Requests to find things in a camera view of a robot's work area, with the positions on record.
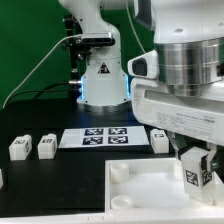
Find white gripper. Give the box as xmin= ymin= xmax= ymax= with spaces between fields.
xmin=131 ymin=78 xmax=224 ymax=172

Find white square tabletop panel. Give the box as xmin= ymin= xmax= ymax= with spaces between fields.
xmin=105 ymin=158 xmax=224 ymax=219

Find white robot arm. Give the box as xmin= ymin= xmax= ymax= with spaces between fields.
xmin=58 ymin=0 xmax=224 ymax=146

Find paper sheet with markers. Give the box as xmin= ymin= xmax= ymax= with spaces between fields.
xmin=59 ymin=126 xmax=149 ymax=149

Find white part at edge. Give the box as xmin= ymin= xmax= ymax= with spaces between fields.
xmin=0 ymin=169 xmax=4 ymax=190

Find silver camera on base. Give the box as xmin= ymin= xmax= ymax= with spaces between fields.
xmin=75 ymin=32 xmax=115 ymax=47

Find black cable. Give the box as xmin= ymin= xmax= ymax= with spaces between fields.
xmin=6 ymin=81 xmax=83 ymax=105

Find white cable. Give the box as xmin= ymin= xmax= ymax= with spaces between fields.
xmin=2 ymin=33 xmax=84 ymax=109

